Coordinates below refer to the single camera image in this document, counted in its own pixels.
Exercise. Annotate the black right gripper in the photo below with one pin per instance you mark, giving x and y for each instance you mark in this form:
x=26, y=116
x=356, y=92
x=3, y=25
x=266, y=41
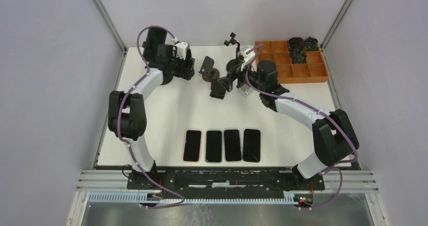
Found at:
x=234, y=74

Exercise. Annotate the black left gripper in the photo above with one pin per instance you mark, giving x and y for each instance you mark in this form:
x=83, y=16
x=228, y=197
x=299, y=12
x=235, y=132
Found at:
x=184, y=73

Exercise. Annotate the tall black phone stand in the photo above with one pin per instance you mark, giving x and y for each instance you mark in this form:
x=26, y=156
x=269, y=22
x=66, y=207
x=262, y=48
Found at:
x=163, y=62
x=233, y=41

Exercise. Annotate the black phone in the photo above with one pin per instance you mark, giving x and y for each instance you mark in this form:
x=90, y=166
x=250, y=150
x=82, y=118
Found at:
x=251, y=145
x=155, y=37
x=232, y=145

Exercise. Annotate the clear case phone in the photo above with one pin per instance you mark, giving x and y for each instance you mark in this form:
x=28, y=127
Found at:
x=213, y=150

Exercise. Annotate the pink case phone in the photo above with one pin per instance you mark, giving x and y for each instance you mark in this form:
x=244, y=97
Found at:
x=192, y=146

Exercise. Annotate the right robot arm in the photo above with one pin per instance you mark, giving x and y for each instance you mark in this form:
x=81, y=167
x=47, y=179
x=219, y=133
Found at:
x=334, y=139

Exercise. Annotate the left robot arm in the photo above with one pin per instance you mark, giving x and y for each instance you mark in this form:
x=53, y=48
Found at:
x=127, y=115

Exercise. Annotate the silver metal phone stand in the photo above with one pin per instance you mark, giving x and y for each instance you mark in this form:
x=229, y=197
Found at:
x=245, y=90

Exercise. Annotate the small black folding stand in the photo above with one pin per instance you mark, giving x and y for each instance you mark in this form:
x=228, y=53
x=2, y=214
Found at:
x=219, y=87

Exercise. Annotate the black phone on tall stand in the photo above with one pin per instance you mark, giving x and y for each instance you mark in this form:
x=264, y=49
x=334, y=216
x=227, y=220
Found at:
x=155, y=37

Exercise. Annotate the wooden compartment tray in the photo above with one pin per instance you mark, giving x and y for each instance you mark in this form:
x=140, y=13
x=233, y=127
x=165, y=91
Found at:
x=312, y=71

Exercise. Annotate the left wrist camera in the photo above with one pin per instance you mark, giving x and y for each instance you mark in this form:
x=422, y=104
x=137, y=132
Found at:
x=180, y=49

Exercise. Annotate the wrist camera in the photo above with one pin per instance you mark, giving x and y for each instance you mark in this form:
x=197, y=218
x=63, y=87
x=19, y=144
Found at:
x=180, y=49
x=245, y=57

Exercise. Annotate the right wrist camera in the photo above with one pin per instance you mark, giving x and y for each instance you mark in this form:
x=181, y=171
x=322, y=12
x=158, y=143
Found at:
x=245, y=57

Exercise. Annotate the black mounting base plate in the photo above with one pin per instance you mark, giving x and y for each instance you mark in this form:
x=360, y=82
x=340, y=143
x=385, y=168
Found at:
x=196, y=182

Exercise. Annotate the white slotted cable duct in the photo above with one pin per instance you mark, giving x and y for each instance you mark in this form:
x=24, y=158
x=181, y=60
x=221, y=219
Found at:
x=151, y=199

